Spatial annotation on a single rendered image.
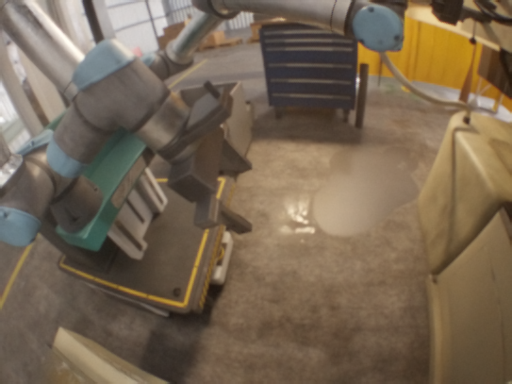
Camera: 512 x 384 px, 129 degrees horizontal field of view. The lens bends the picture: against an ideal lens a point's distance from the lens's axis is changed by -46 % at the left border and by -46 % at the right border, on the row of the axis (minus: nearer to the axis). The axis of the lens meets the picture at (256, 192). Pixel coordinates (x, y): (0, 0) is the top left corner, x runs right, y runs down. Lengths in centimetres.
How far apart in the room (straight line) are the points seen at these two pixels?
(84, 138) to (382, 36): 41
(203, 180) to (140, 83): 14
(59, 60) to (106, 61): 18
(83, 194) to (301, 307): 96
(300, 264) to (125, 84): 108
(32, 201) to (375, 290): 125
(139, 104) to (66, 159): 13
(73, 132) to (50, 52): 18
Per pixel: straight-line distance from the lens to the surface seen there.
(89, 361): 52
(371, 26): 37
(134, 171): 68
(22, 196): 45
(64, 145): 33
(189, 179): 28
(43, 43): 45
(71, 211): 59
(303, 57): 194
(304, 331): 108
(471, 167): 108
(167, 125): 28
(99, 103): 28
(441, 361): 123
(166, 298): 90
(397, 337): 117
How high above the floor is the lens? 107
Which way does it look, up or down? 46 degrees down
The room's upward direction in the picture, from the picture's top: 12 degrees counter-clockwise
